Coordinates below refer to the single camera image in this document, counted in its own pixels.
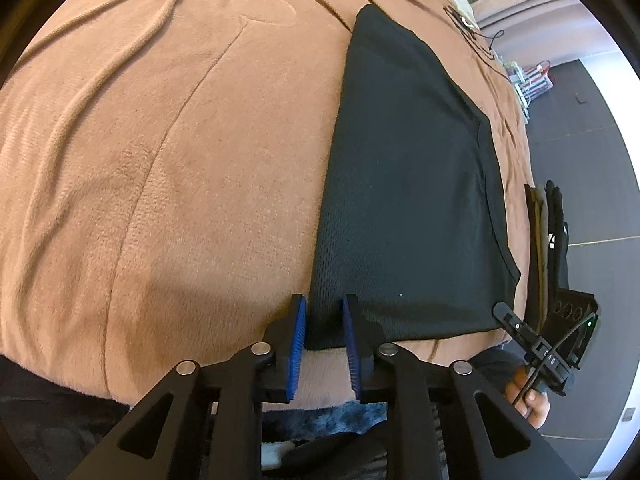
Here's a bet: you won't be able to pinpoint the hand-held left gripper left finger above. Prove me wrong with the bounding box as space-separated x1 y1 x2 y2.
65 294 307 480

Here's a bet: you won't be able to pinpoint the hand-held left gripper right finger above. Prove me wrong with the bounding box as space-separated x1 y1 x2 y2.
341 294 596 480

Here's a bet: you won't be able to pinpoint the black mesh garment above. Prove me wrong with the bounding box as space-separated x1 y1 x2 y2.
302 4 522 352

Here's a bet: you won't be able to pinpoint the olive and black hanging clothes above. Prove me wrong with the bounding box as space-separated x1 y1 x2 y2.
524 179 572 333

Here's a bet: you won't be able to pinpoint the person's right hand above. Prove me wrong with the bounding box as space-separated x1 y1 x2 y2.
504 366 552 431

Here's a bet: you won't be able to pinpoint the dark fluffy rug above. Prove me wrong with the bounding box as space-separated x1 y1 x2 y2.
260 402 392 443

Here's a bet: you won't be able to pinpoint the brown fleece blanket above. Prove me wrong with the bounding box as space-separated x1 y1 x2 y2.
0 0 533 411

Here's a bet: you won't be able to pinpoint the white storage rack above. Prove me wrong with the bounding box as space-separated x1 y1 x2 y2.
504 57 555 122

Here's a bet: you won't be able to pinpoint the black cable on bed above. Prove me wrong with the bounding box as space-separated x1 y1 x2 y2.
442 5 507 63

